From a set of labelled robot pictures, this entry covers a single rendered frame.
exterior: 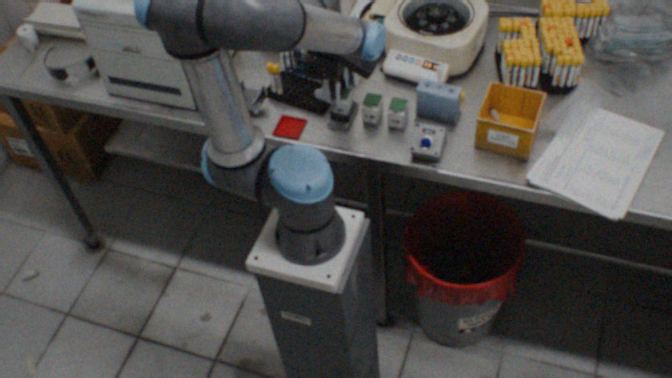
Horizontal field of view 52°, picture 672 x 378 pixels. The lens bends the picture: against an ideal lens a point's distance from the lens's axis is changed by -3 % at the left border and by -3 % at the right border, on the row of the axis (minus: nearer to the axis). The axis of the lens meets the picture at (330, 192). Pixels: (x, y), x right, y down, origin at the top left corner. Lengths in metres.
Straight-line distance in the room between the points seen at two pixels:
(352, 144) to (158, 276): 1.18
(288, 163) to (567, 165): 0.67
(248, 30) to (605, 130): 1.00
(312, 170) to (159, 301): 1.37
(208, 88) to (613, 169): 0.94
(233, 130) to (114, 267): 1.52
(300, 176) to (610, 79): 0.94
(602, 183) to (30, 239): 2.16
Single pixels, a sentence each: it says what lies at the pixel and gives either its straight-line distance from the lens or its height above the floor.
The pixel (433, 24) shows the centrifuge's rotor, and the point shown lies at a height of 0.97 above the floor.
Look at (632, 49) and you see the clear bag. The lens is 1.97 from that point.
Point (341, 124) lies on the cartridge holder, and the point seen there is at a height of 0.89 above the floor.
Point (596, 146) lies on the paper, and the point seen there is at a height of 0.89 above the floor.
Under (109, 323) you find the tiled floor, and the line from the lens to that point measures 2.61.
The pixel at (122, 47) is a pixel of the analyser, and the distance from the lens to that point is 1.83.
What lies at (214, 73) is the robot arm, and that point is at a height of 1.36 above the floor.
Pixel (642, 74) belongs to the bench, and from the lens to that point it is 1.97.
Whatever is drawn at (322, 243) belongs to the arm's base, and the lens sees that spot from 1.42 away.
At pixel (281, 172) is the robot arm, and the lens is 1.32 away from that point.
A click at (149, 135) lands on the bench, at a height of 0.27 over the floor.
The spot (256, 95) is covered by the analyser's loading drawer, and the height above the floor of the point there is 0.93.
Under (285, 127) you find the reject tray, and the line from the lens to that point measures 1.76.
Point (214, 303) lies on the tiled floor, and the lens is 2.53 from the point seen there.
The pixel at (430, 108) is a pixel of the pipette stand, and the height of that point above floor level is 0.92.
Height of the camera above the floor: 2.11
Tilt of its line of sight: 50 degrees down
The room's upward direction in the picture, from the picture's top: 8 degrees counter-clockwise
